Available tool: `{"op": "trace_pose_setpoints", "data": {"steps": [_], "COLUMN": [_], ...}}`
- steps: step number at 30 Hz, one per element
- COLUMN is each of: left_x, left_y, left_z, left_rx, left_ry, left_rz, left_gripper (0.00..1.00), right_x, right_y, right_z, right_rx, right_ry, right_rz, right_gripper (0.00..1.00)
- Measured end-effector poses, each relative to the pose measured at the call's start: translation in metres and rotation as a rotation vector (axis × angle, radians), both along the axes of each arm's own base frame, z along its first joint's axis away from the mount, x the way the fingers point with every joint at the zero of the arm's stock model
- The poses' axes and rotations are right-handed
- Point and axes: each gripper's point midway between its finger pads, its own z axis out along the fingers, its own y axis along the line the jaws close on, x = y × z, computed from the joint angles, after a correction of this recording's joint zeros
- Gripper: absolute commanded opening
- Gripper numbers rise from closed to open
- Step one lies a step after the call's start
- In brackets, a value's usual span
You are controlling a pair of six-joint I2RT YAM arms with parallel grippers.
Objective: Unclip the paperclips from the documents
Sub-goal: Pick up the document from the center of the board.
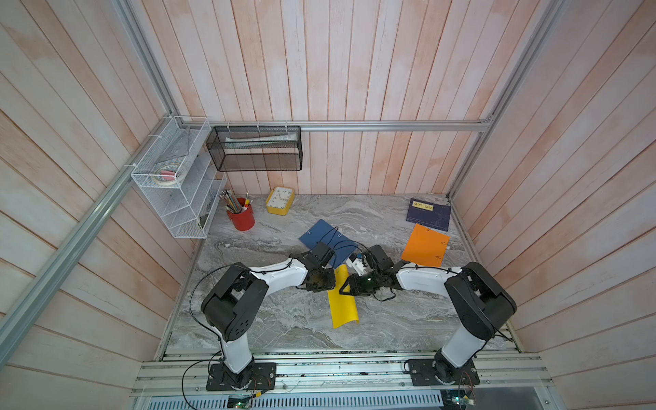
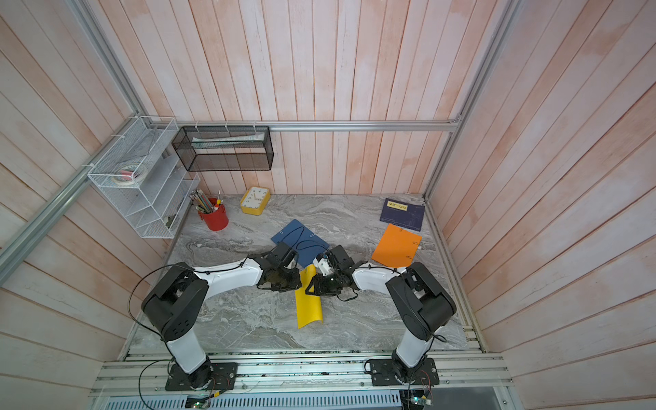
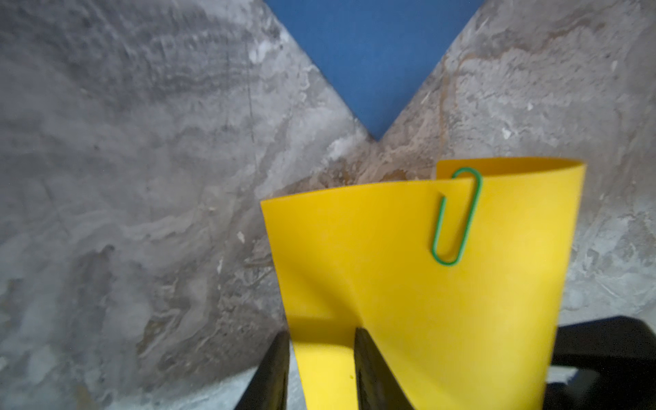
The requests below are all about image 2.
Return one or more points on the red pencil cup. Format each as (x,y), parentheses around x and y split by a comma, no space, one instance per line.
(217,219)

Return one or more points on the yellow alarm clock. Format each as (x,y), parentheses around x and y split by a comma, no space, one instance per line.
(255,200)

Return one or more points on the blue paper document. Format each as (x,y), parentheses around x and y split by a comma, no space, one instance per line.
(307,244)

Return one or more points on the pencils in cup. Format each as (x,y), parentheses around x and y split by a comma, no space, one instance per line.
(204,204)

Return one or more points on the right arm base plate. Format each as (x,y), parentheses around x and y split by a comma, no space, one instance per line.
(391,372)

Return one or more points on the black mesh basket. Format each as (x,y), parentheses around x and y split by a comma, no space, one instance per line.
(224,148)

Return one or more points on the dark navy notebook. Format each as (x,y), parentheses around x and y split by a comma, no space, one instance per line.
(405,215)

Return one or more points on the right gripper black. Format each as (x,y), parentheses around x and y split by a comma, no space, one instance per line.
(319,286)

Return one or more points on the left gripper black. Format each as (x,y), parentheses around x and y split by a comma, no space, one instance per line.
(294,285)

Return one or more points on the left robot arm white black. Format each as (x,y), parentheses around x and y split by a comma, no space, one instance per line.
(173,305)

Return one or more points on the yellow paper document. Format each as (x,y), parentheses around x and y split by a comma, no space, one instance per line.
(309,307)

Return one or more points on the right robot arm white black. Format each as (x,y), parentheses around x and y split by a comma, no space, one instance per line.
(421,301)

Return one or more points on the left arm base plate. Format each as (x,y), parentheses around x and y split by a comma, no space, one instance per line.
(209,376)

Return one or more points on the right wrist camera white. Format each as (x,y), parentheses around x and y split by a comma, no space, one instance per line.
(323,265)

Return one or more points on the orange paper document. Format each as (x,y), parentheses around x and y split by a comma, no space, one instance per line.
(397,247)

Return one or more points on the tape roll in rack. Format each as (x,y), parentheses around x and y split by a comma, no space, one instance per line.
(129,175)

